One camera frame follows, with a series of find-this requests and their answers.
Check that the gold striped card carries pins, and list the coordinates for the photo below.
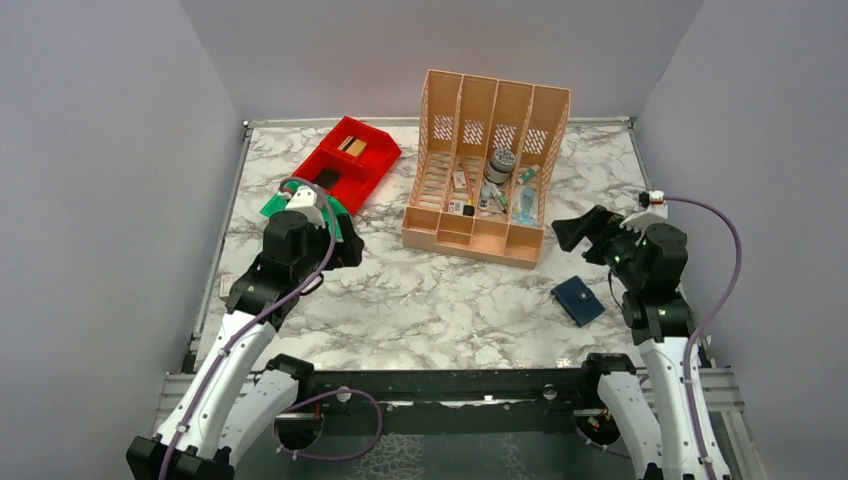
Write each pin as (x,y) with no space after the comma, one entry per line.
(352,146)

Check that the black yellow small clip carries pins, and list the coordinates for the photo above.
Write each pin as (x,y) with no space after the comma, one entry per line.
(468,210)

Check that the white red small box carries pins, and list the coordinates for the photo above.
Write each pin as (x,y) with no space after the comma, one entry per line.
(225,284)

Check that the peach desk file organizer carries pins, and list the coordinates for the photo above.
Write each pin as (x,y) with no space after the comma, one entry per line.
(486,154)

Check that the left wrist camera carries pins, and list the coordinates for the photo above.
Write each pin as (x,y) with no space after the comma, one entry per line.
(307,202)

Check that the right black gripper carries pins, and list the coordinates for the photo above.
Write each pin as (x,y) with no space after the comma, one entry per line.
(599,224)

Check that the red double bin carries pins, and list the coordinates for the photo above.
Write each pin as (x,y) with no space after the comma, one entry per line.
(359,176)

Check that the navy blue card holder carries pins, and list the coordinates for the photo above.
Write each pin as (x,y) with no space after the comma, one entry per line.
(578,301)

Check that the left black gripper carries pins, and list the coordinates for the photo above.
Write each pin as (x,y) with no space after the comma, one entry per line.
(348,252)

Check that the black card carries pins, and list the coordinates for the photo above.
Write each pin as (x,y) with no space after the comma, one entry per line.
(327,178)

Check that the green marker pen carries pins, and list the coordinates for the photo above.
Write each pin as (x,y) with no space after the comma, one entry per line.
(499,198)

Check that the round grey tin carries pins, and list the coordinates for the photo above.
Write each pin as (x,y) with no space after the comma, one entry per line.
(500,166)

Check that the blue plastic packet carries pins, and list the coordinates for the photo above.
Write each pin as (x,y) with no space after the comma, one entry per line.
(524,206)

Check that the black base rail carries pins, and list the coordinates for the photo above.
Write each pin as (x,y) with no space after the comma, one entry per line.
(341,415)

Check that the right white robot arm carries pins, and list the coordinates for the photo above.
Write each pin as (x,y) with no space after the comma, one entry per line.
(669,436)

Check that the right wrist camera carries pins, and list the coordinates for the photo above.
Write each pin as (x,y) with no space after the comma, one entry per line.
(653,210)

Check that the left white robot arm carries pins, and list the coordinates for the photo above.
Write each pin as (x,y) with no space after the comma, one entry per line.
(214,422)

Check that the green plastic bin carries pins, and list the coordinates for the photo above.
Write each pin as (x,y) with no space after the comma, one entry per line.
(279,200)

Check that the red pencil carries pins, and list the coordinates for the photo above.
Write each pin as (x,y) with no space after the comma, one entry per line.
(468,182)

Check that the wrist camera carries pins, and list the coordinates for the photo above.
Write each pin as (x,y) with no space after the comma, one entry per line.
(653,210)
(307,202)

